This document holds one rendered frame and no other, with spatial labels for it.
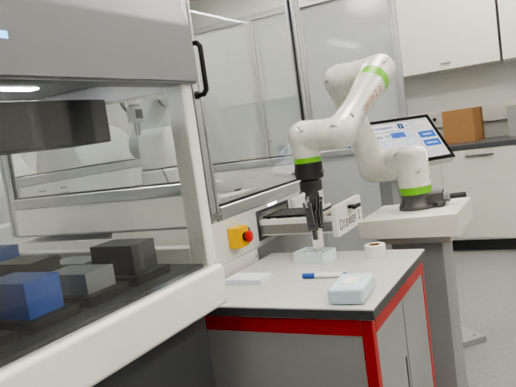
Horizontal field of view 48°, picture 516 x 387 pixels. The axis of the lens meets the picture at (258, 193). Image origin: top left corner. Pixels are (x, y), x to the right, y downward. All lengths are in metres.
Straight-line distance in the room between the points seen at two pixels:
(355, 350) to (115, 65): 0.89
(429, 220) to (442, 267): 0.24
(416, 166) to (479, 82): 3.43
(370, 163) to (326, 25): 1.76
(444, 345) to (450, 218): 0.55
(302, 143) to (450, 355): 1.07
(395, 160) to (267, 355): 1.04
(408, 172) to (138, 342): 1.42
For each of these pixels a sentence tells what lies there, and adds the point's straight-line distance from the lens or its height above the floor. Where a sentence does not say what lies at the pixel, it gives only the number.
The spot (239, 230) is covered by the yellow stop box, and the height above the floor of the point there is 0.90.
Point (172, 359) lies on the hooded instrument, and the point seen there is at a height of 0.72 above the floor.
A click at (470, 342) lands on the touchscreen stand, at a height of 0.02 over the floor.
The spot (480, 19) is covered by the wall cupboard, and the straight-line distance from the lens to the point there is 5.37.
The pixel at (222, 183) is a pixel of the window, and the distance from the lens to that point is 2.00.
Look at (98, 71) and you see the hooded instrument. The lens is 1.18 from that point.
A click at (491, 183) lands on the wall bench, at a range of 5.02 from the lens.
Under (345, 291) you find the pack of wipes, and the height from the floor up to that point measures 0.80.
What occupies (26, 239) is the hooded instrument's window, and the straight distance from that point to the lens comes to 1.03.
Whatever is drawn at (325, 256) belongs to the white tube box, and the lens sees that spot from 1.94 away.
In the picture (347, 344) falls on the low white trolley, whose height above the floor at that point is 0.66.
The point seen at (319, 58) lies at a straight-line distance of 3.96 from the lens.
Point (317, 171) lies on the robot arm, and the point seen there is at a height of 1.07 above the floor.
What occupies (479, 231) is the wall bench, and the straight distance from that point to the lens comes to 5.11.
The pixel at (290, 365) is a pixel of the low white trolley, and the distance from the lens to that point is 1.60.
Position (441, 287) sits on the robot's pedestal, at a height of 0.54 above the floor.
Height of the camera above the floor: 1.21
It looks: 6 degrees down
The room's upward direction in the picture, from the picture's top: 8 degrees counter-clockwise
